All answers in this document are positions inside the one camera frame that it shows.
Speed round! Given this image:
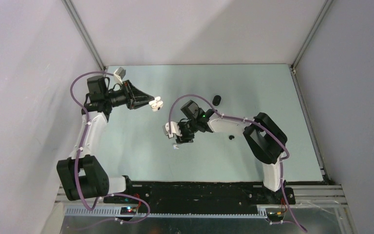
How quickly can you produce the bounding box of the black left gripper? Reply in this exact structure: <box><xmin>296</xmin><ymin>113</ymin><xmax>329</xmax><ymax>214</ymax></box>
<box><xmin>104</xmin><ymin>80</ymin><xmax>154</xmax><ymax>110</ymax></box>

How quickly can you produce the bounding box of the white earbud charging case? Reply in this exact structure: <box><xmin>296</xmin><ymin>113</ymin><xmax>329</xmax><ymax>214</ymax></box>
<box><xmin>149</xmin><ymin>96</ymin><xmax>164</xmax><ymax>112</ymax></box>

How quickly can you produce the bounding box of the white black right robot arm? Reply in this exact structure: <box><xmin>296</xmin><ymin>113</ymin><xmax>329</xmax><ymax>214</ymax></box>
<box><xmin>163</xmin><ymin>100</ymin><xmax>287</xmax><ymax>204</ymax></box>

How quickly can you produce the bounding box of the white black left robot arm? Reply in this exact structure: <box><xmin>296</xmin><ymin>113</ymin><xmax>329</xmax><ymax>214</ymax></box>
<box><xmin>56</xmin><ymin>76</ymin><xmax>163</xmax><ymax>201</ymax></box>

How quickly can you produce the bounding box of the black cylindrical cap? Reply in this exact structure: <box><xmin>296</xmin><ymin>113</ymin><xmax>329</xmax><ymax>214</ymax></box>
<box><xmin>212</xmin><ymin>95</ymin><xmax>222</xmax><ymax>106</ymax></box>

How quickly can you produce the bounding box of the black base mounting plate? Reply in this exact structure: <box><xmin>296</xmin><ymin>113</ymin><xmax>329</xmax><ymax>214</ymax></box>
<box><xmin>103</xmin><ymin>180</ymin><xmax>296</xmax><ymax>215</ymax></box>

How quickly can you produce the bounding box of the left controller board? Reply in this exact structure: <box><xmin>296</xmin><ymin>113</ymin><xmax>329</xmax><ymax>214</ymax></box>
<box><xmin>120</xmin><ymin>207</ymin><xmax>137</xmax><ymax>215</ymax></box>

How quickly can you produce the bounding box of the controller board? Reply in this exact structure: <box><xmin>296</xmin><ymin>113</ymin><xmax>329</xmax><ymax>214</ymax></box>
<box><xmin>267</xmin><ymin>212</ymin><xmax>286</xmax><ymax>219</ymax></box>
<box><xmin>120</xmin><ymin>207</ymin><xmax>137</xmax><ymax>215</ymax></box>

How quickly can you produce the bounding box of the right controller board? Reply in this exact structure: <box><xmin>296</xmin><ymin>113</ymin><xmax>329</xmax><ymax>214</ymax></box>
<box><xmin>267</xmin><ymin>212</ymin><xmax>286</xmax><ymax>219</ymax></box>

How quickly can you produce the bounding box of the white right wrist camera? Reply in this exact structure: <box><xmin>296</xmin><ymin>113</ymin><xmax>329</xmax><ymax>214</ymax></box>
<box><xmin>163</xmin><ymin>121</ymin><xmax>180</xmax><ymax>139</ymax></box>

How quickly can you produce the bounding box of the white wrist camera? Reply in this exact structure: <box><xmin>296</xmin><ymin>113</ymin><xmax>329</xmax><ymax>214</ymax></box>
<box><xmin>163</xmin><ymin>121</ymin><xmax>180</xmax><ymax>139</ymax></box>
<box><xmin>113</xmin><ymin>67</ymin><xmax>126</xmax><ymax>83</ymax></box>

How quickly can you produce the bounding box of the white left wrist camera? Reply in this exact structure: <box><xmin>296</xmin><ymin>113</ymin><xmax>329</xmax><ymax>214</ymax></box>
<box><xmin>113</xmin><ymin>67</ymin><xmax>126</xmax><ymax>83</ymax></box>

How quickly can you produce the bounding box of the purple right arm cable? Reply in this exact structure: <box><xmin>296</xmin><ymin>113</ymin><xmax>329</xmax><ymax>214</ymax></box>
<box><xmin>168</xmin><ymin>94</ymin><xmax>308</xmax><ymax>233</ymax></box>

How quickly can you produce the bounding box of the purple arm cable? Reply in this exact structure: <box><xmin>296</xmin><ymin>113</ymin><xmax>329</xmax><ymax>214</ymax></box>
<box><xmin>70</xmin><ymin>71</ymin><xmax>151</xmax><ymax>224</ymax></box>
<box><xmin>168</xmin><ymin>94</ymin><xmax>308</xmax><ymax>233</ymax></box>

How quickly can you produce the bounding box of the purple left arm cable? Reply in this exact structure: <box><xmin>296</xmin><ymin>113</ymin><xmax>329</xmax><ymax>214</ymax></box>
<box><xmin>70</xmin><ymin>71</ymin><xmax>151</xmax><ymax>224</ymax></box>

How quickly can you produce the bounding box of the aluminium frame post left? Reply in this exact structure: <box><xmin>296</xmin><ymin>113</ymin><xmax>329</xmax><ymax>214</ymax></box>
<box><xmin>61</xmin><ymin>0</ymin><xmax>106</xmax><ymax>71</ymax></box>

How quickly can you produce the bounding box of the aluminium frame post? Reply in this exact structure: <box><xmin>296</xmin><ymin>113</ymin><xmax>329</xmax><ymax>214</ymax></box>
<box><xmin>61</xmin><ymin>0</ymin><xmax>106</xmax><ymax>71</ymax></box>
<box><xmin>290</xmin><ymin>0</ymin><xmax>334</xmax><ymax>75</ymax></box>

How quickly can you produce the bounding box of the aluminium front rail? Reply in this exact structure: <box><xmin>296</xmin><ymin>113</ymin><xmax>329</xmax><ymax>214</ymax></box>
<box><xmin>56</xmin><ymin>184</ymin><xmax>347</xmax><ymax>219</ymax></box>

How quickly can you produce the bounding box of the aluminium frame post right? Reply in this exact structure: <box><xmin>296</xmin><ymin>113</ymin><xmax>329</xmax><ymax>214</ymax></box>
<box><xmin>290</xmin><ymin>0</ymin><xmax>334</xmax><ymax>75</ymax></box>

